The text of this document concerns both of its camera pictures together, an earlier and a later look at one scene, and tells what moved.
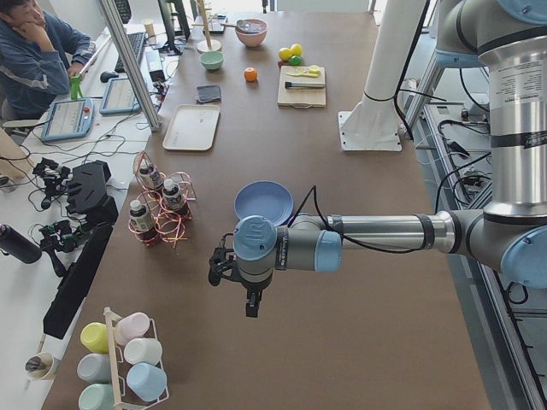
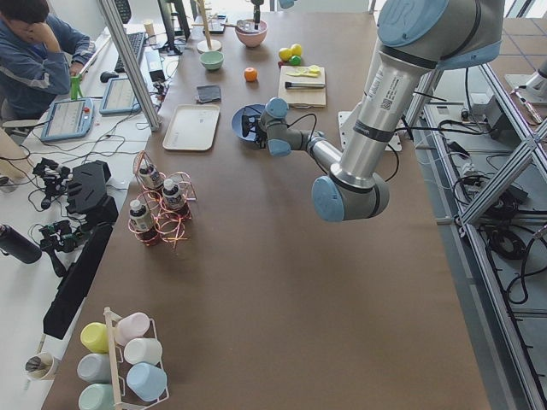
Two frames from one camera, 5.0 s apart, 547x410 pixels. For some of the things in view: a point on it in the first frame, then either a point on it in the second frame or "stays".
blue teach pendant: [67, 120] stays
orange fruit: [250, 74] stays
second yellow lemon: [296, 49] stays
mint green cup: [97, 396] stays
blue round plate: [265, 198] to [252, 109]
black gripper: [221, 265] to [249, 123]
